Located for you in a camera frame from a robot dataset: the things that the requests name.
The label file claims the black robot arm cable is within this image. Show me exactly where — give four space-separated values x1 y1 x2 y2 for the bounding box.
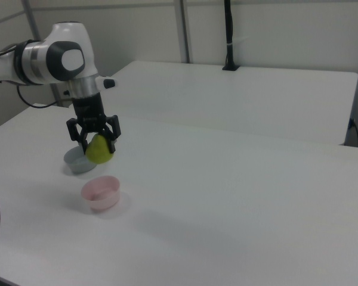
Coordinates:
16 85 60 108

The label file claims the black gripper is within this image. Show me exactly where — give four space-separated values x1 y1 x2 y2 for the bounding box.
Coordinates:
66 92 122 156

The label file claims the grey plastic bowl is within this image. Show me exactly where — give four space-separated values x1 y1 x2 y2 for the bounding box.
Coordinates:
63 145 98 175

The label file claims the black camera pole with clamp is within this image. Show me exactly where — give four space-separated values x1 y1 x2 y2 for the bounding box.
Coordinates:
221 0 242 72

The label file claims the pink plastic bowl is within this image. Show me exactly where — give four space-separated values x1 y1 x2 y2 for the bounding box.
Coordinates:
81 175 122 213

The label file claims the green pear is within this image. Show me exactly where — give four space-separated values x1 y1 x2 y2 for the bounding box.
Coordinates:
85 133 115 166

